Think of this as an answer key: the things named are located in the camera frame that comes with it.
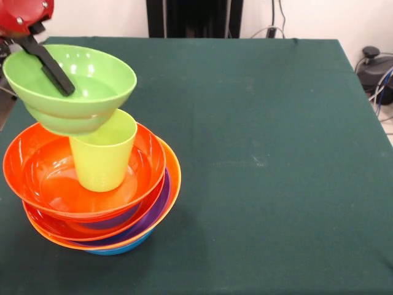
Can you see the red plastic bowl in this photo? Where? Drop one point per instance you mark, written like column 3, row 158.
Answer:
column 40, row 224
column 30, row 172

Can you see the large orange plastic bowl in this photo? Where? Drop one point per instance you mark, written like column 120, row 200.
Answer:
column 175, row 178

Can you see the medium blue plastic bowl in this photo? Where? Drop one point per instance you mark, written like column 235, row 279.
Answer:
column 122, row 249

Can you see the dark green tablecloth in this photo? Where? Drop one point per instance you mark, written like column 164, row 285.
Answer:
column 276, row 215

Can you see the green plastic bowl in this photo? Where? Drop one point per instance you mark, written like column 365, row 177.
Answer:
column 92, row 101

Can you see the purple plastic bowl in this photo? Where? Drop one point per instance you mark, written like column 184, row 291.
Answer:
column 162, row 202

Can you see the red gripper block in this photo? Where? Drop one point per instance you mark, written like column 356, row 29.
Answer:
column 21, row 15

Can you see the green plastic cup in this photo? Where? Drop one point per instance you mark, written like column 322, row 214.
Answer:
column 101, row 163

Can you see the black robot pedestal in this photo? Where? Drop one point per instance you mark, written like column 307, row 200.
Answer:
column 196, row 18

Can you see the small blue plastic bowl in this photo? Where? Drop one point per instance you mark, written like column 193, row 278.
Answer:
column 113, row 221

